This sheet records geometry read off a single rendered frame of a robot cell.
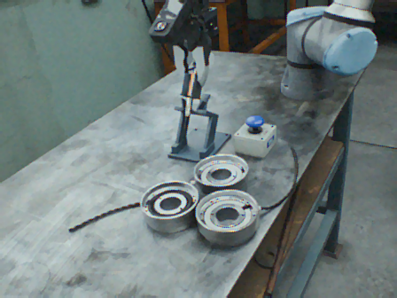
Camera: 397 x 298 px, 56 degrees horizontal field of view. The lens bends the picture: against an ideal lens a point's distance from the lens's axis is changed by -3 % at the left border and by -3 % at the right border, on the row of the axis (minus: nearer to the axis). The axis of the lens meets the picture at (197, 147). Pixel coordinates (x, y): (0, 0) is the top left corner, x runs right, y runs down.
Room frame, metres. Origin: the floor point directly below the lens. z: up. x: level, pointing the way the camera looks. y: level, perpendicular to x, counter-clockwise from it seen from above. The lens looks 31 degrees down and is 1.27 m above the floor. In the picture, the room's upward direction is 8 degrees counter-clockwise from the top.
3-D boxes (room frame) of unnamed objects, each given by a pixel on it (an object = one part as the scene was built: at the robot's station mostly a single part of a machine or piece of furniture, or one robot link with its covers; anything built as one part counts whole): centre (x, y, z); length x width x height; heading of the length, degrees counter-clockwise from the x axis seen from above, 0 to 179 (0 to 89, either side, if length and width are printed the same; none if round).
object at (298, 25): (0.99, -0.34, 0.97); 0.13 x 0.12 x 0.14; 13
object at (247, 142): (0.73, -0.13, 0.82); 0.08 x 0.07 x 0.05; 144
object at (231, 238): (0.49, -0.04, 0.82); 0.10 x 0.10 x 0.04
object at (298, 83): (1.00, -0.34, 0.85); 0.15 x 0.15 x 0.10
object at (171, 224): (0.54, 0.06, 0.82); 0.10 x 0.10 x 0.04
